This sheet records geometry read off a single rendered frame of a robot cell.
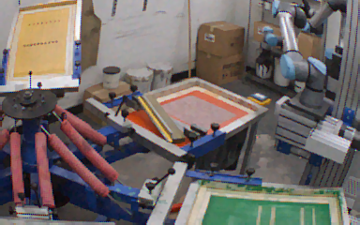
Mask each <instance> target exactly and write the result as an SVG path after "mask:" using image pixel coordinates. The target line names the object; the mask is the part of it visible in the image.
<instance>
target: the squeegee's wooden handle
mask: <svg viewBox="0 0 360 225"><path fill-rule="evenodd" d="M143 97H146V98H147V99H148V101H149V102H150V103H151V105H152V106H153V107H154V109H155V110H156V111H157V113H158V114H159V116H160V117H161V118H162V120H163V121H164V122H165V124H166V125H167V126H168V128H169V129H170V130H171V132H172V135H170V138H171V139H172V142H171V144H175V143H184V142H185V141H186V137H185V135H184V134H183V133H182V132H181V130H180V129H179V128H178V126H177V125H176V124H175V123H174V121H173V120H172V119H171V117H170V116H169V115H168V114H167V113H166V112H165V110H164V109H163V108H162V107H161V105H160V104H159V103H158V101H157V100H156V99H155V97H154V96H153V95H140V98H141V99H143Z"/></svg>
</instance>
